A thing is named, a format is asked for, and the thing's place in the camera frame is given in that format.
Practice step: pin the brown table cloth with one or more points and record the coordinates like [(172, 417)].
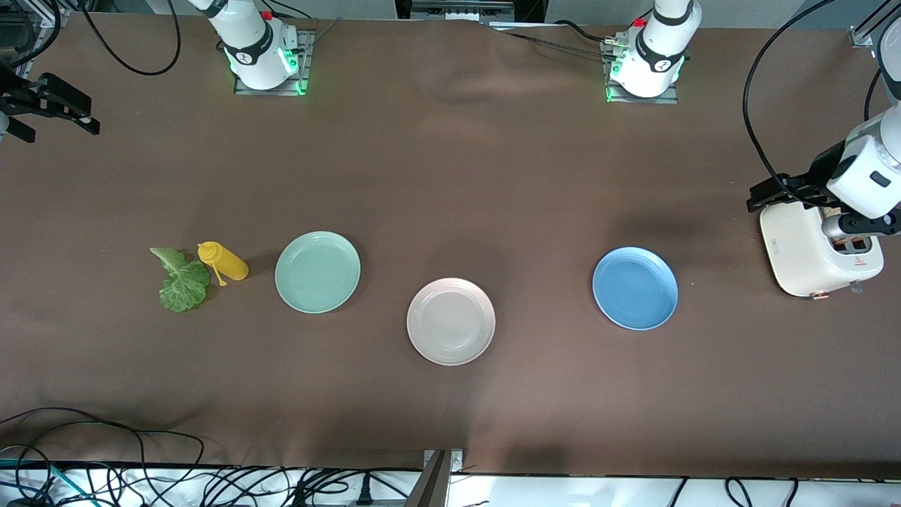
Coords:
[(450, 176)]

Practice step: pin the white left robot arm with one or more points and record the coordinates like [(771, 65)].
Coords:
[(662, 49)]

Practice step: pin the grey power strip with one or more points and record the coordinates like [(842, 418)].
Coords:
[(461, 10)]

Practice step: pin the beige plate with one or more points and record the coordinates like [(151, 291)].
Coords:
[(450, 322)]

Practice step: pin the green lettuce leaf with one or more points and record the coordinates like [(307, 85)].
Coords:
[(184, 289)]

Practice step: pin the cream white toaster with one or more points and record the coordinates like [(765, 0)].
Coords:
[(795, 253)]

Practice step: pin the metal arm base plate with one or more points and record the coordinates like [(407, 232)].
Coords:
[(669, 99), (308, 42)]

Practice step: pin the aluminium camera post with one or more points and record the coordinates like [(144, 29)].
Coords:
[(440, 486)]

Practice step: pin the black power plug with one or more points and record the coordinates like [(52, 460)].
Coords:
[(364, 493)]

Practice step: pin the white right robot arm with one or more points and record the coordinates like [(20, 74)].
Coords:
[(253, 42)]

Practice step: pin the blue plate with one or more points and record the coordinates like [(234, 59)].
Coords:
[(635, 289)]

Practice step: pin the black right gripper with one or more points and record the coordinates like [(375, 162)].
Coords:
[(21, 96)]

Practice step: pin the yellow squeeze bottle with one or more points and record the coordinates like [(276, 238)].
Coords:
[(229, 264)]

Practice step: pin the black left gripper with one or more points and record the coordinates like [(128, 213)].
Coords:
[(811, 179)]

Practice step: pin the mint green plate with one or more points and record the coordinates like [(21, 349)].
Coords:
[(317, 272)]

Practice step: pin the aluminium frame profile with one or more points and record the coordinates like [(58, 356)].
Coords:
[(49, 14), (862, 35)]

